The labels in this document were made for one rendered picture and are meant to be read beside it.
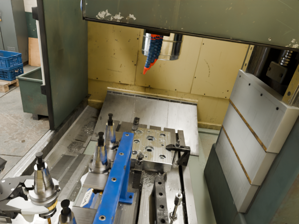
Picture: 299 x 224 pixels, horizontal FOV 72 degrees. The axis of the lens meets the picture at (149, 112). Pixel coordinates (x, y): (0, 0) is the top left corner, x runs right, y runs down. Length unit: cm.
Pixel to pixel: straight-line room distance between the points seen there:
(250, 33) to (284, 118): 35
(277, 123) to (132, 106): 137
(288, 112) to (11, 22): 537
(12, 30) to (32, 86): 264
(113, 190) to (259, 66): 87
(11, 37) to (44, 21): 434
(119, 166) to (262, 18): 52
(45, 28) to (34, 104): 201
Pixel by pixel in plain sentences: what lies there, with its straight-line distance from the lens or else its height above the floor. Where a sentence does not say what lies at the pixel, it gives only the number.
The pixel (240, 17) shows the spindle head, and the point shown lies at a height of 165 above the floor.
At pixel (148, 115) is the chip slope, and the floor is 77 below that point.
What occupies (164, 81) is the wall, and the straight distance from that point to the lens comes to 195.
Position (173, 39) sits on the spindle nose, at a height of 155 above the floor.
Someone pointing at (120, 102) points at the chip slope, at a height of 81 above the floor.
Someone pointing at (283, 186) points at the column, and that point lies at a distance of 86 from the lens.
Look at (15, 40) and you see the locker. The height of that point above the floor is 62.
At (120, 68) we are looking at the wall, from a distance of 196.
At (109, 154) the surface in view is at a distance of 67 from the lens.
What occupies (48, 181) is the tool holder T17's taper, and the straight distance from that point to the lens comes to 55.
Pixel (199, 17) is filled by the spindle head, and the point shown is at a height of 163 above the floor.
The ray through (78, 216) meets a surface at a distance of 52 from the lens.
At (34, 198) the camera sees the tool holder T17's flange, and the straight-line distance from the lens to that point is 57.
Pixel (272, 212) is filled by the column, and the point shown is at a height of 106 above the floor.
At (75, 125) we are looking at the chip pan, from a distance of 186.
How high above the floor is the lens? 164
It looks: 27 degrees down
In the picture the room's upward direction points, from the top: 8 degrees clockwise
